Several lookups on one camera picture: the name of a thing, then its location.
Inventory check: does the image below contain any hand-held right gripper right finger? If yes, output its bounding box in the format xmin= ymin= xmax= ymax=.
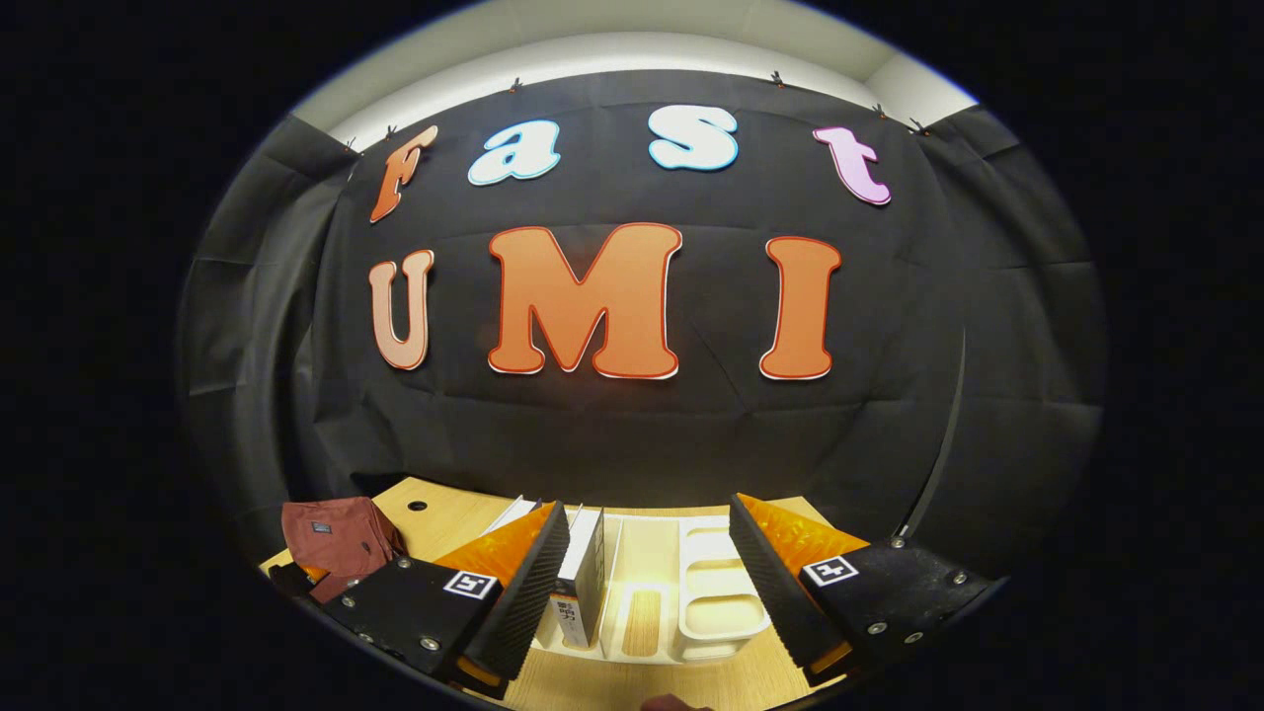
xmin=729 ymin=494 xmax=998 ymax=687

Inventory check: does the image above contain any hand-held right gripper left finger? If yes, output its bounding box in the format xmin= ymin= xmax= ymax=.
xmin=321 ymin=501 xmax=572 ymax=702

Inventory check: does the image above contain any maroon schoolbag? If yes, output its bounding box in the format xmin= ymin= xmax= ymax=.
xmin=281 ymin=497 xmax=408 ymax=603

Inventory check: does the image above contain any cream plastic bookshelf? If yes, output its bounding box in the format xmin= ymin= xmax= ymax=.
xmin=513 ymin=506 xmax=776 ymax=665

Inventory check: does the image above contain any grey portrait cover book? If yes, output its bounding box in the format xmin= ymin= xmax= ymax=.
xmin=550 ymin=506 xmax=606 ymax=650

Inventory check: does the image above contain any black backdrop cloth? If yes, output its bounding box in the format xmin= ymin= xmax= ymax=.
xmin=178 ymin=69 xmax=1107 ymax=584

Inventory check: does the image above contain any thin black rod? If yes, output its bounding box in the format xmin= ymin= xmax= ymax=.
xmin=889 ymin=326 xmax=969 ymax=549

